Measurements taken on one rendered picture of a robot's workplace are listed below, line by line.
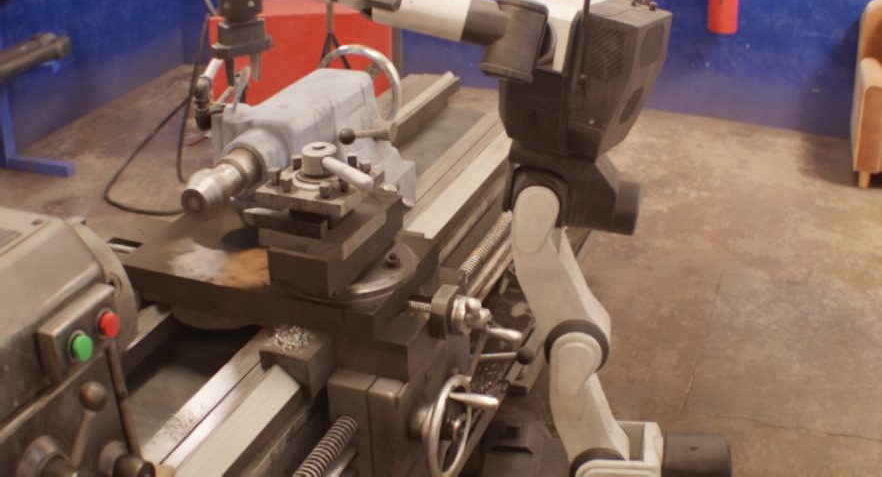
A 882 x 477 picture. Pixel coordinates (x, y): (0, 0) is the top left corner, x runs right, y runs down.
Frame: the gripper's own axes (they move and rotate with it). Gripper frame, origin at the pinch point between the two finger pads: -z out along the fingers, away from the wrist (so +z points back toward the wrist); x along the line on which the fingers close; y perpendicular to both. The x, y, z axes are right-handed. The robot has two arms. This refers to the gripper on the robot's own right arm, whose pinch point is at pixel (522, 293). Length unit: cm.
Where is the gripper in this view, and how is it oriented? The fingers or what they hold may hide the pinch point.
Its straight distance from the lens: 255.6
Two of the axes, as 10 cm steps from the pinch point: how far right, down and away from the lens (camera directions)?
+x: -8.2, -4.8, 3.2
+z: 2.8, -8.1, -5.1
